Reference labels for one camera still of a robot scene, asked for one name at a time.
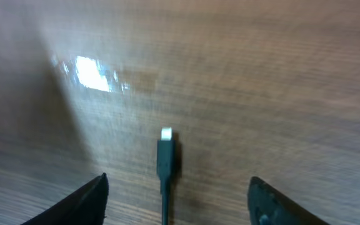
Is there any black USB charger cable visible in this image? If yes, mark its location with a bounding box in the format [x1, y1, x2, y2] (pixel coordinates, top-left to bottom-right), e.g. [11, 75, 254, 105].
[156, 126, 176, 225]

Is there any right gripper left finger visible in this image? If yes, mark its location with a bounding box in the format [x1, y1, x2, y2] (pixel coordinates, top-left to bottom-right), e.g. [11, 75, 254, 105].
[22, 173, 109, 225]

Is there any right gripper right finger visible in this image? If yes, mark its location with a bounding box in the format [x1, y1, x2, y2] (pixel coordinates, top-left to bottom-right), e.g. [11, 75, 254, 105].
[247, 176, 329, 225]

